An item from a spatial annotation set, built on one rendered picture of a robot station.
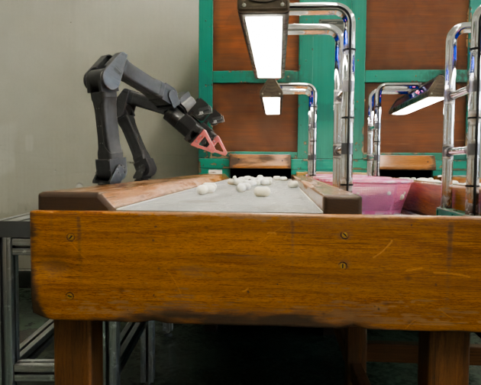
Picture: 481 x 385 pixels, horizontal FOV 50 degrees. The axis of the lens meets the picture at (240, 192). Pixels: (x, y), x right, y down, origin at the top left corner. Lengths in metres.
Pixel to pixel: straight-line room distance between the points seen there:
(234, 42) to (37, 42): 1.47
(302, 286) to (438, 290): 0.18
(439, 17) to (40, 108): 2.40
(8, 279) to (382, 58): 1.96
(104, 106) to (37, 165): 2.05
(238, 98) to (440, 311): 1.96
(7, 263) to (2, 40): 2.52
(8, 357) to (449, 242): 1.05
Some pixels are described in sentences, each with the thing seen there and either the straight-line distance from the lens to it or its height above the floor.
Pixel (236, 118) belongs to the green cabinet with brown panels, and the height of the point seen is 1.04.
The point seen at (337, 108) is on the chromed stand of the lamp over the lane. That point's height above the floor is 0.93.
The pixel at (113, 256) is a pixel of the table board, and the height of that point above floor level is 0.68.
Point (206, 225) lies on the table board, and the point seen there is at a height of 0.72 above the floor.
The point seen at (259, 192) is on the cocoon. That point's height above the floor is 0.75.
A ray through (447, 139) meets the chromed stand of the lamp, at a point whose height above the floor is 0.87.
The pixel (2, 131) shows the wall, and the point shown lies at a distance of 3.66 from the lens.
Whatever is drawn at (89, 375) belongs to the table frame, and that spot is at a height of 0.48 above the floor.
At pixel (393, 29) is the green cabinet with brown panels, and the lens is 2.70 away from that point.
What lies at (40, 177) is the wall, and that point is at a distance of 3.56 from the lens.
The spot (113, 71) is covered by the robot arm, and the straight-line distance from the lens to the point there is 1.55.
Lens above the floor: 0.81
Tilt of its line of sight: 3 degrees down
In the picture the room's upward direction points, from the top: straight up
